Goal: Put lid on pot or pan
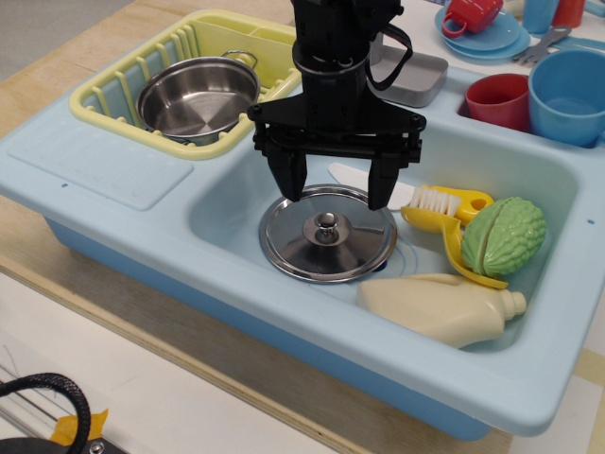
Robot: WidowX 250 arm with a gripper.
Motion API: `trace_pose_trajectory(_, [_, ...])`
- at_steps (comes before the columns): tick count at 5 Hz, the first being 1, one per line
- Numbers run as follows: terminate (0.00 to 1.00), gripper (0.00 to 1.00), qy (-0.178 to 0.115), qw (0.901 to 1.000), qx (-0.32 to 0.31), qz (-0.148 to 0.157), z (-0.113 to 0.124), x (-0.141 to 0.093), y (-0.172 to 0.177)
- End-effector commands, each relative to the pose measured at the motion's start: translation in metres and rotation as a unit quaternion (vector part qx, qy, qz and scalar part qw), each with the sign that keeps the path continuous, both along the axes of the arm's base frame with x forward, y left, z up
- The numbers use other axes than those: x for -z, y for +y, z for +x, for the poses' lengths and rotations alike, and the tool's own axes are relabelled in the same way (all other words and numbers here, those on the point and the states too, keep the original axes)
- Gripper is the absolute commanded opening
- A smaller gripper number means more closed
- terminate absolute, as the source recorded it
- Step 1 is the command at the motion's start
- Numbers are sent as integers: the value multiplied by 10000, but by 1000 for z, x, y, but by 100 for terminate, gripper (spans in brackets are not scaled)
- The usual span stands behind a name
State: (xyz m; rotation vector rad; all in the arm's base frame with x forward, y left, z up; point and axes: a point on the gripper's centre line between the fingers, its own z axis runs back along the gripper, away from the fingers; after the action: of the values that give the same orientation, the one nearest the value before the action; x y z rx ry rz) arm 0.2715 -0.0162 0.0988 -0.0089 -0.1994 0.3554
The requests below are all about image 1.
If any red tumbler in background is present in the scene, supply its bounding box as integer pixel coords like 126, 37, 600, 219
551, 0, 585, 28

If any yellow tape piece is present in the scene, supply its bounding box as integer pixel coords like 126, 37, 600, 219
49, 409, 109, 446

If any blue plastic plate stack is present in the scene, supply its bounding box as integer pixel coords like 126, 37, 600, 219
434, 8, 531, 61

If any cream toy detergent bottle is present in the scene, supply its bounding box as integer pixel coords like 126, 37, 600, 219
356, 273, 527, 348

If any black ribbed cable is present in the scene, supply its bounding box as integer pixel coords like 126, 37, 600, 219
0, 373, 92, 449

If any light blue toy sink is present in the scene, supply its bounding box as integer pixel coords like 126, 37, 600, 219
1, 68, 604, 440

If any red mug on plates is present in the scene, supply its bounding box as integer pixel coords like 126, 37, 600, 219
441, 0, 503, 39

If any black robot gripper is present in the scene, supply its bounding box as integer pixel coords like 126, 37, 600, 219
247, 54, 426, 211

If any grey plastic tray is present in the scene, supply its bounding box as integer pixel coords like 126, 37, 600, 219
370, 45, 449, 108

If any stainless steel pot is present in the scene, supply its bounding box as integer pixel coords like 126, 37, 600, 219
136, 50, 260, 146

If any yellow dish drying rack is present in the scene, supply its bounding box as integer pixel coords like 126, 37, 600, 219
69, 9, 301, 160

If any red plastic cup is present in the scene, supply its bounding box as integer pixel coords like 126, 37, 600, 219
465, 73, 529, 131

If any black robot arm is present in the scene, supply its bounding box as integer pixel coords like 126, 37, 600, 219
248, 1, 426, 210

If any green toy cabbage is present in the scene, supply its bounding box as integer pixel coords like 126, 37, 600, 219
461, 197, 547, 278

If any yellow dish brush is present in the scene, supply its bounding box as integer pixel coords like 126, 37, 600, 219
408, 185, 494, 226

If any shiny metal pot lid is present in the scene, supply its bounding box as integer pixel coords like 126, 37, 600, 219
259, 184, 397, 283

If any blue tumbler in background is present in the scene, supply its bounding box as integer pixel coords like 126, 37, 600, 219
522, 0, 559, 34

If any white plastic knife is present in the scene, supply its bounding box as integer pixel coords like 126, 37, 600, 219
328, 163, 416, 211

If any grey plastic fork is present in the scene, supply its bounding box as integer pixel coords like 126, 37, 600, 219
512, 26, 572, 64

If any blue plastic cup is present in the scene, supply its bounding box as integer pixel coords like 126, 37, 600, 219
528, 48, 604, 148

